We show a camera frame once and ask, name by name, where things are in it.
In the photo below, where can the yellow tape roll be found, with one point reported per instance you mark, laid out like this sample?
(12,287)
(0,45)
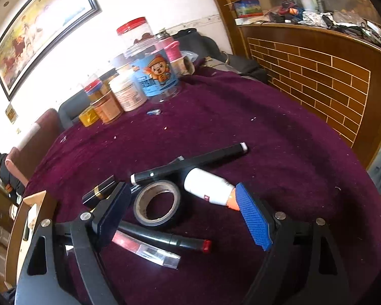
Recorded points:
(88,117)

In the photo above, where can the black red-tip marker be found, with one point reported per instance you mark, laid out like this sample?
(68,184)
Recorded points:
(161,238)

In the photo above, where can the small blue capsule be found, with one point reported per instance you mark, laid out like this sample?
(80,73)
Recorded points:
(154,112)

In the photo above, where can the burgundy velvet table cloth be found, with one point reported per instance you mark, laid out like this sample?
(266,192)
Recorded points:
(287,155)

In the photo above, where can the colourful carton box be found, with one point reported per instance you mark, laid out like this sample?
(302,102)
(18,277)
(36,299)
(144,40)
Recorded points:
(247,8)

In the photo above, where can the orange label jar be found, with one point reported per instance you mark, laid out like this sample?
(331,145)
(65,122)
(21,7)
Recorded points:
(107,108)

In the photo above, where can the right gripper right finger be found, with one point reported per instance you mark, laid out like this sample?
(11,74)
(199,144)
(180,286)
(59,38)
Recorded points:
(258,219)

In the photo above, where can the brown upholstered chair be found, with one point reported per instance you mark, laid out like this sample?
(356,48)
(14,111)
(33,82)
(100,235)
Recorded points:
(24,158)

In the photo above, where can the small red lid jar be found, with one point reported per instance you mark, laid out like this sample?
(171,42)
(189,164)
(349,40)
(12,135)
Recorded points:
(96,89)

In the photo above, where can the pink lid jar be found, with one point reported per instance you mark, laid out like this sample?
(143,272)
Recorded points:
(176,59)

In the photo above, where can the framed horse painting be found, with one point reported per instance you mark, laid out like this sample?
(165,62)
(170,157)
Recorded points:
(36,28)

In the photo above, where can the black electrical tape roll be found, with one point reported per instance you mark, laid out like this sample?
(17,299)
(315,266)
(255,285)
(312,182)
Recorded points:
(157,203)

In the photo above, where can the white orange glue bottle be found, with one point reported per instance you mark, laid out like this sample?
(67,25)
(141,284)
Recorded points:
(211,188)

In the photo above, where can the white plastic piece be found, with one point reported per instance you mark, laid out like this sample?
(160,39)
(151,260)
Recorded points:
(32,217)

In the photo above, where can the blue label cartoon jar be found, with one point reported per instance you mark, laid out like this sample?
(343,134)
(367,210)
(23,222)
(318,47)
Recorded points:
(153,71)

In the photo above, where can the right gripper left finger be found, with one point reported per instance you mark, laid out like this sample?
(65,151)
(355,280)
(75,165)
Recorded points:
(109,213)

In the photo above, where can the red lid clear jar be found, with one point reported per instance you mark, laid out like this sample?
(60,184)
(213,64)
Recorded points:
(134,32)

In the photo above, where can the white label jar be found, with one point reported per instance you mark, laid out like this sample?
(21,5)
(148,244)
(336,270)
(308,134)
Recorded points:
(127,92)

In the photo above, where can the long black marker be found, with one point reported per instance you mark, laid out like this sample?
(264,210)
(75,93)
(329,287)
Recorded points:
(158,173)

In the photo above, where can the clear packaged red hook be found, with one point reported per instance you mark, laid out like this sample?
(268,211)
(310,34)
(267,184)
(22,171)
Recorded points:
(149,252)

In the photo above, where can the black gold lipstick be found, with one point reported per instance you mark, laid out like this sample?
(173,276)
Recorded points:
(99,192)

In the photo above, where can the wooden brick pattern cabinet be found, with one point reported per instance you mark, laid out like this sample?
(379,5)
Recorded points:
(333,75)

